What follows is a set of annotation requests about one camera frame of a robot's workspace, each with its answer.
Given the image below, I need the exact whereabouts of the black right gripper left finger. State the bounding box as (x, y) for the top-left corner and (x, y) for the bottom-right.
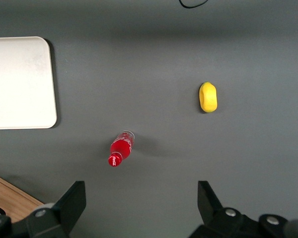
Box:
(26, 180), (87, 238)

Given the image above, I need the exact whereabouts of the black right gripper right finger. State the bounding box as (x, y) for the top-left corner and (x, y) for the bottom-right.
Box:
(188, 180), (262, 238)

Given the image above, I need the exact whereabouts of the wooden drawer cabinet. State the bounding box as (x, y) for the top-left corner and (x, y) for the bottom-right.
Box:
(0, 172), (44, 224)

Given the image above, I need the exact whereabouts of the red cola bottle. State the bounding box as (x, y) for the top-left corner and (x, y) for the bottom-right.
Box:
(107, 130), (136, 168)

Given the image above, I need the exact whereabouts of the yellow lemon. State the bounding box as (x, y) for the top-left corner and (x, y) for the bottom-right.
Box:
(198, 81), (219, 114)

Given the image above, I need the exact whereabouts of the white rectangular tray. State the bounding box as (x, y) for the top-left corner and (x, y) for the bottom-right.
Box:
(0, 36), (58, 130)

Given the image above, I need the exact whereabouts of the black looped floor cable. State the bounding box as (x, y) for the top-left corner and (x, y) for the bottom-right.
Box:
(178, 0), (209, 9)

